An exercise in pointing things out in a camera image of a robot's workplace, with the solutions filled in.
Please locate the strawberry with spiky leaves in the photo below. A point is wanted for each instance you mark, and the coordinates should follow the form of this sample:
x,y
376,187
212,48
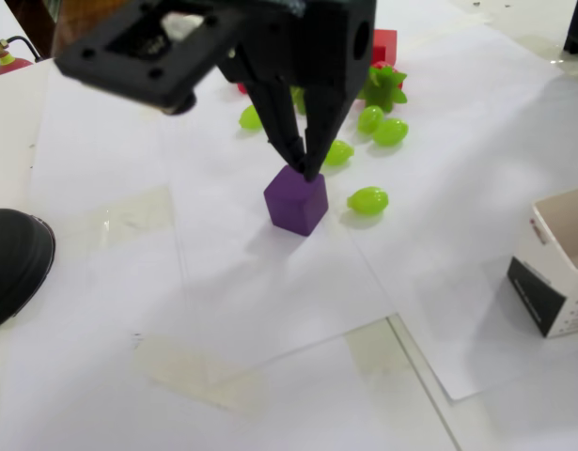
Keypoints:
x,y
299,101
385,89

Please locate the purple cube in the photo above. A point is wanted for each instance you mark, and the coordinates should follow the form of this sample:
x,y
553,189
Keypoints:
x,y
293,206

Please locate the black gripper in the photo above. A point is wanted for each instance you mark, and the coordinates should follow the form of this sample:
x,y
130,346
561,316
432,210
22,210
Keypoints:
x,y
327,56

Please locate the open white and black carton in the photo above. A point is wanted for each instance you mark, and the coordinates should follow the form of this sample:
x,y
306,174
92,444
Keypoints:
x,y
533,300

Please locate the red fire extinguisher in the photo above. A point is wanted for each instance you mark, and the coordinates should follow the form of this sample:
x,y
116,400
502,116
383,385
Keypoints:
x,y
13,66

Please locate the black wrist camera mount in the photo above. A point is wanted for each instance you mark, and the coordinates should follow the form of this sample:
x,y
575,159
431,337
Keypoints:
x,y
96,56

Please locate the red cube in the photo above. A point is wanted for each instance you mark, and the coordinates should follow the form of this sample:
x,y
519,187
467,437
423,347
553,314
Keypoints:
x,y
386,47

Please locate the black round object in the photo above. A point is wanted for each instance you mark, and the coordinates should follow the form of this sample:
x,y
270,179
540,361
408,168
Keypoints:
x,y
16,263

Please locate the green grape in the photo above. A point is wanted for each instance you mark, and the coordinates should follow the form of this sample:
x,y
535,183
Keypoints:
x,y
339,153
369,201
391,132
369,118
248,118

